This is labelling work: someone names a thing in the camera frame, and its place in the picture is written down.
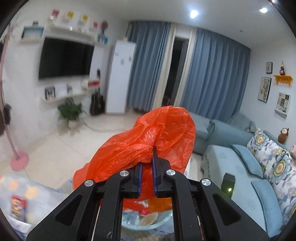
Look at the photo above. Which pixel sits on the butterfly picture frame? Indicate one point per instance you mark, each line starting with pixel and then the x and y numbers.
pixel 50 93

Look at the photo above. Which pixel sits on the patterned round tablecloth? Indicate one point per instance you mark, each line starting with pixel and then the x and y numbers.
pixel 41 200

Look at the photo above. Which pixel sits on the white lower wall shelf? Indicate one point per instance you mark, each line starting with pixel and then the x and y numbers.
pixel 64 97

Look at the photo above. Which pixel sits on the black wall television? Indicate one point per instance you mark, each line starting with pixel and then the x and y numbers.
pixel 63 58

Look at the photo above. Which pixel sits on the green potted plant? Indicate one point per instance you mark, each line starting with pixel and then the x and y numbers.
pixel 70 111

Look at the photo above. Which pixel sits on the blue sofa cushion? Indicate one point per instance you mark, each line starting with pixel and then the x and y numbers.
pixel 249 160

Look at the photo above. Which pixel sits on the floral cushion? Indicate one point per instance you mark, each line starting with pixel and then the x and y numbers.
pixel 278 168

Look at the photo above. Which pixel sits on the yellow small wall shelf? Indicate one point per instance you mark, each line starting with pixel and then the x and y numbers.
pixel 283 79

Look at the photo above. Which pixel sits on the red blue colourful box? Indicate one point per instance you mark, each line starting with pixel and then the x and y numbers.
pixel 18 208

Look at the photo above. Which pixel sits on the blue box wall shelf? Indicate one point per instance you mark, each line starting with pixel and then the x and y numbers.
pixel 32 34

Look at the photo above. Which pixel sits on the blue window curtains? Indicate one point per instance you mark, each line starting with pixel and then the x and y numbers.
pixel 214 75

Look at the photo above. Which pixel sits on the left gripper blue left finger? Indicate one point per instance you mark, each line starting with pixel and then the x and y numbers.
pixel 139 179

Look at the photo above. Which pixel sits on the orange plastic bag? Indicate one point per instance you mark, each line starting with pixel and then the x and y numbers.
pixel 170 129

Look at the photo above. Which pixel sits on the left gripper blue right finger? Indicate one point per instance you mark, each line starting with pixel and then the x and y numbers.
pixel 155 166

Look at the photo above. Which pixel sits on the black acoustic guitar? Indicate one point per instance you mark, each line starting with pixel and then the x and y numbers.
pixel 97 102

